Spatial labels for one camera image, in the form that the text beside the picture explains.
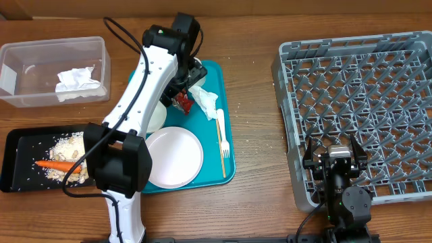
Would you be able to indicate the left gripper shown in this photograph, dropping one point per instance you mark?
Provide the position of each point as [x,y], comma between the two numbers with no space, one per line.
[196,71]

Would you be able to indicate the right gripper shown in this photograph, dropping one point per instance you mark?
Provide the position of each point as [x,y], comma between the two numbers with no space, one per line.
[361,158]

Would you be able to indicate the red snack wrapper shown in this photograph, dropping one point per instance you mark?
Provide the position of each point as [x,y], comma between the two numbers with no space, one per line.
[182,102]

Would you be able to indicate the white bowl with rice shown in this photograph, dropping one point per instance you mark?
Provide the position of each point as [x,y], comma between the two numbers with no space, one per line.
[157,118]

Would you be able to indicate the large white tissue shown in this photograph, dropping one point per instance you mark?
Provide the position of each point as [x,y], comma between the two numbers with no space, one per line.
[78,82]

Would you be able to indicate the rice and peanut pile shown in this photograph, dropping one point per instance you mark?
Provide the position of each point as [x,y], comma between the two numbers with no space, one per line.
[68,149]

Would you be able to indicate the orange carrot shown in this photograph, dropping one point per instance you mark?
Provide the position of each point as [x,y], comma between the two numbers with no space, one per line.
[58,165]

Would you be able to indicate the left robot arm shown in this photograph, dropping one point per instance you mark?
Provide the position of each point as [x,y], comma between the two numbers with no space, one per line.
[116,154]

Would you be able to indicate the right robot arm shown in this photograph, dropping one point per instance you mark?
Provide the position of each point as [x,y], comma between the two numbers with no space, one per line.
[348,206]

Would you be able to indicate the grey dishwasher rack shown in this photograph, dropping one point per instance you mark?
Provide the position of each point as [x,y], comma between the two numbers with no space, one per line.
[376,87]

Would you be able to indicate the white paper cup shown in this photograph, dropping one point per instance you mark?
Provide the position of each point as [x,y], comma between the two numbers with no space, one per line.
[203,79]

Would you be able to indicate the small crumpled white tissue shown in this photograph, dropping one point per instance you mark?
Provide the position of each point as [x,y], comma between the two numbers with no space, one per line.
[205,100]

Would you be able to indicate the wooden chopstick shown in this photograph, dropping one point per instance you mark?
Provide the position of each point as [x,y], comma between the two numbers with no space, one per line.
[220,149]

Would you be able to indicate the white plastic fork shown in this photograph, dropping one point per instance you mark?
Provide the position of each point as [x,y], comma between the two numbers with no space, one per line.
[225,143]

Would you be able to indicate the white round plate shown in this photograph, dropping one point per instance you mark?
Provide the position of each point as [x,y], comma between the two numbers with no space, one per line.
[177,156]

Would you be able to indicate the clear plastic bin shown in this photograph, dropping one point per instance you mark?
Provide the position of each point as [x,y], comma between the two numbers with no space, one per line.
[29,69]

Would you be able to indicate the black plastic tray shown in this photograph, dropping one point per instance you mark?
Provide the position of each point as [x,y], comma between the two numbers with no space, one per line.
[25,146]

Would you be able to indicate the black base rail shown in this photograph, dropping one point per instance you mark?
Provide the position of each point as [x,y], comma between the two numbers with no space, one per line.
[307,238]

